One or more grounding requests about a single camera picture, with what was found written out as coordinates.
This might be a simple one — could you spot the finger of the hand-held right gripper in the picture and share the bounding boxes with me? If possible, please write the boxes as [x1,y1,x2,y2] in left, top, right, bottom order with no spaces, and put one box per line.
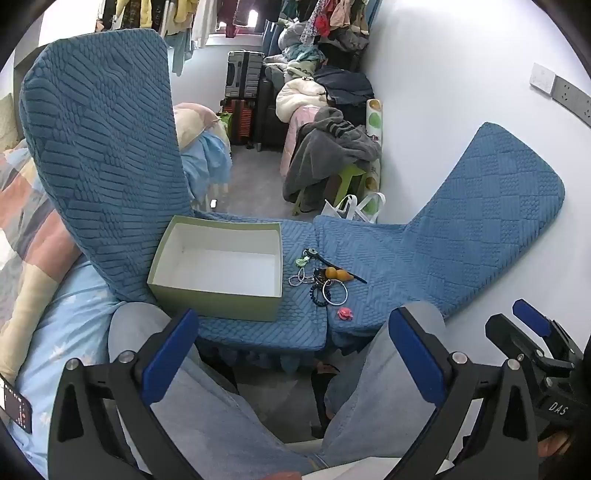
[485,313,541,370]
[512,298,575,367]

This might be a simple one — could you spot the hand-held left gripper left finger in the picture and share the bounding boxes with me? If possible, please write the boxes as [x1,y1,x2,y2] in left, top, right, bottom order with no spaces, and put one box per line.
[46,308,204,480]

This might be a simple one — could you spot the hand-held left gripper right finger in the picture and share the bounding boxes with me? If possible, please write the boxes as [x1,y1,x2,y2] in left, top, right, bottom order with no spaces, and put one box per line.
[388,305,541,480]

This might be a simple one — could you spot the green cardboard box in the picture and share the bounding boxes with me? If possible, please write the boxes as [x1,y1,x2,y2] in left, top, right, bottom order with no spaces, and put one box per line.
[147,215,283,323]

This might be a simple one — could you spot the black hair stick green ornament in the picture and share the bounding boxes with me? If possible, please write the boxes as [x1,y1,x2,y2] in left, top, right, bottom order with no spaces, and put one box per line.
[307,248,369,284]

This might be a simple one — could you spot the silver bangle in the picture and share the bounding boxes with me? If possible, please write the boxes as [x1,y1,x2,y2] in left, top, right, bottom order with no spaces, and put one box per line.
[321,280,349,306]

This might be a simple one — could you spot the person's right hand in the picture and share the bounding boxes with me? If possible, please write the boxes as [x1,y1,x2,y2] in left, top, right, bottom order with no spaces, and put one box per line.
[537,429,575,464]

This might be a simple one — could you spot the person's left leg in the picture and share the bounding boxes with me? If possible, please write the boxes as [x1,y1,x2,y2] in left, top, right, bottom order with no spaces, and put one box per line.
[108,302,319,476]

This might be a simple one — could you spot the light blue floral bed sheet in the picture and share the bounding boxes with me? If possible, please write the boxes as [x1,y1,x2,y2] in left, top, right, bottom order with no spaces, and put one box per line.
[14,261,158,480]

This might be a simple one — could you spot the blue quilted chair reclined backrest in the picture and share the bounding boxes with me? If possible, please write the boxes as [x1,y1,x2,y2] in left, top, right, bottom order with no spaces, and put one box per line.
[314,122,566,347]

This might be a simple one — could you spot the black smartphone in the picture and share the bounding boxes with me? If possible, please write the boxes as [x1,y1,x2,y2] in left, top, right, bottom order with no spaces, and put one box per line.
[0,373,34,435]

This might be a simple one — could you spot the white tote bag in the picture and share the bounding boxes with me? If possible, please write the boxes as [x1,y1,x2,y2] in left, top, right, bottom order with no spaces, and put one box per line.
[321,193,387,225]

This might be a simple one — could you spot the green plastic stool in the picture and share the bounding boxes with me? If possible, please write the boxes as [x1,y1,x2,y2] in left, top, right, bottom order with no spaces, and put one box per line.
[292,164,368,217]

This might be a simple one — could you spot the grey power strip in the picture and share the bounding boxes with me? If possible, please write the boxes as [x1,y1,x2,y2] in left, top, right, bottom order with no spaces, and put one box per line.
[551,75,591,130]

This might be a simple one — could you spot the grey fleece garment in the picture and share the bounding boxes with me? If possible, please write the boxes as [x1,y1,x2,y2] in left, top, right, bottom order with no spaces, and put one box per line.
[283,107,384,204]

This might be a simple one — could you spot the rolled mat with dots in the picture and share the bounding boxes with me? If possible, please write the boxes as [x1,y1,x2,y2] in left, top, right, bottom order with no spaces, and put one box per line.
[362,98,384,192]

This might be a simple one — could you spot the pink cream pillow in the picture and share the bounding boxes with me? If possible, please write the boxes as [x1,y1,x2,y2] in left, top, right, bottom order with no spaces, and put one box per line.
[173,102,222,149]

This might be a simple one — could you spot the red suitcase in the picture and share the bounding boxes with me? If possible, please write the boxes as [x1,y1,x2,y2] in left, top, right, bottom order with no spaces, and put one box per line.
[221,98,257,147]

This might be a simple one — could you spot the pink blanket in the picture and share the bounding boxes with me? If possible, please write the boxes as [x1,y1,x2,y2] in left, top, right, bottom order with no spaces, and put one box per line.
[280,105,333,178]

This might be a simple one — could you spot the black suitcase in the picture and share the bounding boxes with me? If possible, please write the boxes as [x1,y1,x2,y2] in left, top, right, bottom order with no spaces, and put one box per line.
[255,67,289,152]

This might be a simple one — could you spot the dark navy clothes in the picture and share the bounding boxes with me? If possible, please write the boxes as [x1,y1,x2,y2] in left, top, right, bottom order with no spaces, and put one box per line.
[314,65,375,112]

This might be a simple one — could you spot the cream comforter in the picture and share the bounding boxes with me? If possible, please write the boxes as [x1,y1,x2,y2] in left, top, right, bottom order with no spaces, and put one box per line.
[275,78,329,123]

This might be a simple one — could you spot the grey hard suitcase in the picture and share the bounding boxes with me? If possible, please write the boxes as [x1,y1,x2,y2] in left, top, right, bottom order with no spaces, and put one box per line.
[224,50,265,100]

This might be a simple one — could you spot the pile of mixed clothes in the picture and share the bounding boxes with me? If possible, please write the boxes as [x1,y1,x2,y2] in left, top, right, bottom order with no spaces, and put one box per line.
[264,21,370,79]

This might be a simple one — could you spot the row of hanging clothes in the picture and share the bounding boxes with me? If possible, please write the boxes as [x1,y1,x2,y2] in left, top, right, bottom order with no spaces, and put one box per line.
[96,0,384,77]

